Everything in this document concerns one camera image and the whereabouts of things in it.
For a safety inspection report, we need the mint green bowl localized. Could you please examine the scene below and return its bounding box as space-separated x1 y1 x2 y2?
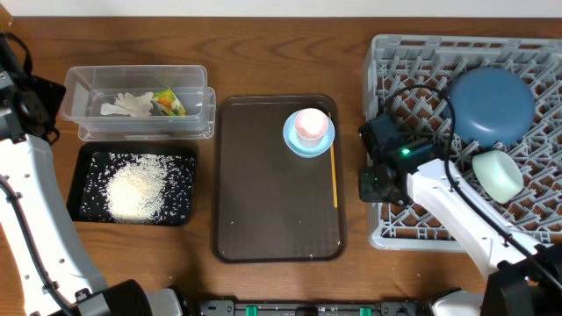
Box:
472 150 524 204

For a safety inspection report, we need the dark blue plate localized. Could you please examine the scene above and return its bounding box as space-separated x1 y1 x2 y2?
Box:
443 68 535 147

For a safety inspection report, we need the yellow green snack wrapper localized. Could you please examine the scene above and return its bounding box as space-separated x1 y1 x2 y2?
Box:
152 89 186 116

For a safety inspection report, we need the white tissue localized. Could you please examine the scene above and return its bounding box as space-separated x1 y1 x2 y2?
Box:
100 92 154 117

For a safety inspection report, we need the white rice pile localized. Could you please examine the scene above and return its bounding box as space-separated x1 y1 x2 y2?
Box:
77 152 196 226

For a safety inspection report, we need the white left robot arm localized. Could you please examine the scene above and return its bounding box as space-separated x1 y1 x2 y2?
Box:
1 32 190 316

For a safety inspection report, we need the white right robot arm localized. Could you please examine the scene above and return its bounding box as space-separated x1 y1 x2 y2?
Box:
358 115 561 316

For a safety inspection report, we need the grey plastic dishwasher rack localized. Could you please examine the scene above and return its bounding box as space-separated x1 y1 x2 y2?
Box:
364 34 561 246

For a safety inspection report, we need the clear plastic waste bin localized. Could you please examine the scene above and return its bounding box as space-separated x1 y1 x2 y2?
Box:
61 65 216 141

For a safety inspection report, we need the wooden chopstick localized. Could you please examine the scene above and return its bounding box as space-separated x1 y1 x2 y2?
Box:
328 112 338 209

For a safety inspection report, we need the pink cup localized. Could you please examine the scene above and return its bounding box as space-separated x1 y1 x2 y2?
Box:
294 108 329 140

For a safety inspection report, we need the light blue saucer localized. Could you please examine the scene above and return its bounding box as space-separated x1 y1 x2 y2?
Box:
283 110 335 159

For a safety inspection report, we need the brown plastic serving tray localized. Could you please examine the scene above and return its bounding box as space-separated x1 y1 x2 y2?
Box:
213 95 346 263

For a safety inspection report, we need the black rectangular tray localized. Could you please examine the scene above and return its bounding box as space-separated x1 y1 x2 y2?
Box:
67 142 197 222

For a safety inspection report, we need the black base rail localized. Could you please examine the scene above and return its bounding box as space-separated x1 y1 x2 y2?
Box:
197 299 434 316

